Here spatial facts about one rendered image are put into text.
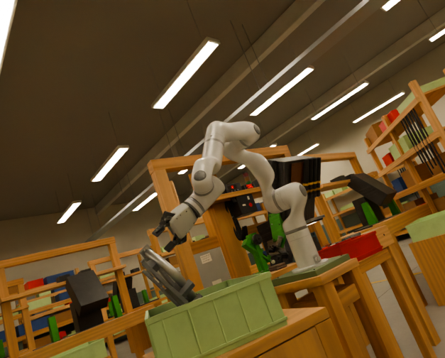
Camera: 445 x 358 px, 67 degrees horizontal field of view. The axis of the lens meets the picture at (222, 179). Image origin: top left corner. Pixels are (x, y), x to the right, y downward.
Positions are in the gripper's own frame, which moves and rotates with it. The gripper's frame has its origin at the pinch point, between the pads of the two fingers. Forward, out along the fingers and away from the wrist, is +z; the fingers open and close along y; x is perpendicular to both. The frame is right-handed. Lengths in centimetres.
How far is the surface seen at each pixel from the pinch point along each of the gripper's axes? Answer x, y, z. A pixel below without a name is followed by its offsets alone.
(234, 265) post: -56, -121, -46
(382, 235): 14, -150, -134
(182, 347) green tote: 28.1, -8.9, 20.9
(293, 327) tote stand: 46, -23, -5
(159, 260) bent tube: 6.3, 0.8, 6.2
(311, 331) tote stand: 50, -28, -8
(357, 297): 43, -75, -46
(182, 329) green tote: 25.8, -6.4, 17.5
